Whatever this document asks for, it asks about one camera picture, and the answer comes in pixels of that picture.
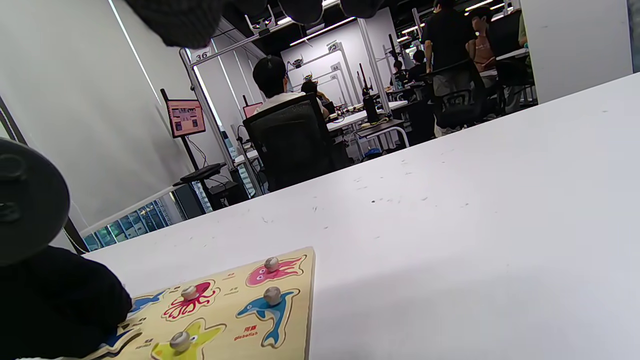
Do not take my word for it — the person's right hand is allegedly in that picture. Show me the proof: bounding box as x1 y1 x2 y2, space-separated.
0 0 386 360

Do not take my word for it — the blue dolphin puzzle piece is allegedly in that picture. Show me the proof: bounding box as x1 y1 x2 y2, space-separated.
236 287 301 348

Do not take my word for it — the wooden sea animal puzzle frame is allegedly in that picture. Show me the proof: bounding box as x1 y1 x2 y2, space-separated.
85 246 316 360

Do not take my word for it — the glass window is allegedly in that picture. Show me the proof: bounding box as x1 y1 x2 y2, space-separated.
82 182 211 251

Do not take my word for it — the black computer tower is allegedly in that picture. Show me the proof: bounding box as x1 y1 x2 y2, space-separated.
207 180 251 211

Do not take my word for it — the pink screen monitor on stand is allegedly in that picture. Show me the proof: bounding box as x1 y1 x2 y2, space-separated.
160 89 228 183

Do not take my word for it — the black mesh office chair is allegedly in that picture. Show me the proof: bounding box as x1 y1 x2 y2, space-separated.
242 93 351 193

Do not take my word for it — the white desk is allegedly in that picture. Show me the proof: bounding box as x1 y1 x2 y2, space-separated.
325 100 408 132

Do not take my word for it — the dark brown side table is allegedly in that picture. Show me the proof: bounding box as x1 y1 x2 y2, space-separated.
355 119 406 138

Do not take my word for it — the black bottle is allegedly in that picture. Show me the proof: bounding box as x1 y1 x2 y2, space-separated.
362 95 380 125

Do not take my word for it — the white rolling cart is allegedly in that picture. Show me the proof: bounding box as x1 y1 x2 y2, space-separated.
350 127 411 161

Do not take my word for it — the black swivel chair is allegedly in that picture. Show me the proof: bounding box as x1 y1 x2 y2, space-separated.
425 60 490 132

